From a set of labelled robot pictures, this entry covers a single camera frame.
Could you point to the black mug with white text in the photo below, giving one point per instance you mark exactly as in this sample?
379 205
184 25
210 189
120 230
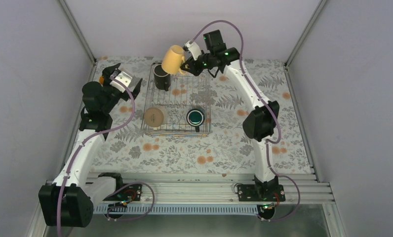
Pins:
162 79

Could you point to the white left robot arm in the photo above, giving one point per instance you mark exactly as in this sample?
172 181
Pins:
69 201

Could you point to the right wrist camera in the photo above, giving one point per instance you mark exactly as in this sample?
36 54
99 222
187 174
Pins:
193 48

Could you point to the aluminium frame post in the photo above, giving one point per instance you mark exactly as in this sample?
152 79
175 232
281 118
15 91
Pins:
73 23
321 4

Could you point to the white floral mug orange inside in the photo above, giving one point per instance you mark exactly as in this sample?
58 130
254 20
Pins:
102 80

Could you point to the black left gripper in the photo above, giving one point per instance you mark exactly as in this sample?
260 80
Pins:
107 73

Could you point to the beige cup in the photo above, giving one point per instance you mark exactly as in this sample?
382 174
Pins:
155 116

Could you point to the yellow mug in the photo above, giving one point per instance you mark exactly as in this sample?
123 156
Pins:
173 60

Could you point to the metal wire dish rack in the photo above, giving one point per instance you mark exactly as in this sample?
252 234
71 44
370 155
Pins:
186 91

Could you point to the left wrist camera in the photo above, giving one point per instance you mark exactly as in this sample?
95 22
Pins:
122 81

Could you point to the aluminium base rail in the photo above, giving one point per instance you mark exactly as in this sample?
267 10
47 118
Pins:
216 188

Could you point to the white slotted cable duct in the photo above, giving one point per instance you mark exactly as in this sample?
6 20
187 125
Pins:
188 209

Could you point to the aluminium frame post left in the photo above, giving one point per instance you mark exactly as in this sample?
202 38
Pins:
73 23

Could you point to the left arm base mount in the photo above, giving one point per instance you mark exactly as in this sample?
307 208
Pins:
121 194

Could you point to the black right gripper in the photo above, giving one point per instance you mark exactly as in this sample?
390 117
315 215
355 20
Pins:
194 69

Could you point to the floral patterned table mat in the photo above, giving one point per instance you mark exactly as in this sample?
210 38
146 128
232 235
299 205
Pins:
227 150

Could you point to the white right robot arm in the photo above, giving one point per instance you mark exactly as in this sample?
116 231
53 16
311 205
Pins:
261 122

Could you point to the dark teal mug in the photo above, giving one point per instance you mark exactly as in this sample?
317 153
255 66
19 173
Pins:
195 117

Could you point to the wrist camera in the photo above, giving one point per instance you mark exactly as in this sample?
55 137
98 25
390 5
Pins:
122 81
193 48

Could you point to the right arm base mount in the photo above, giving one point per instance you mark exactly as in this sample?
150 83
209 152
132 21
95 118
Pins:
270 194

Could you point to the aluminium frame post right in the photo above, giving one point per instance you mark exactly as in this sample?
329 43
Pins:
321 4

